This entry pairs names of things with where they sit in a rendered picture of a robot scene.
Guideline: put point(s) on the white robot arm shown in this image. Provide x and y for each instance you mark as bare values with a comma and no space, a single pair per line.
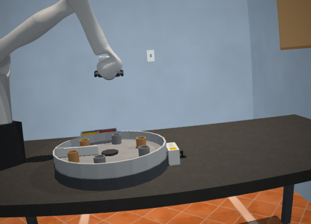
40,23

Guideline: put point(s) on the bronze bushing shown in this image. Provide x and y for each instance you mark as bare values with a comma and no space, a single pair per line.
73,156
84,142
140,141

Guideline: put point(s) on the white round turntable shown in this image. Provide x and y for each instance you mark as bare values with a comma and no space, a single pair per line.
115,174

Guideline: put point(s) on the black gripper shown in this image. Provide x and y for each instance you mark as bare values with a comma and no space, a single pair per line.
118,73

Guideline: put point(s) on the grey metal sleeve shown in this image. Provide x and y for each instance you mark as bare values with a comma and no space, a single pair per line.
143,150
99,159
116,139

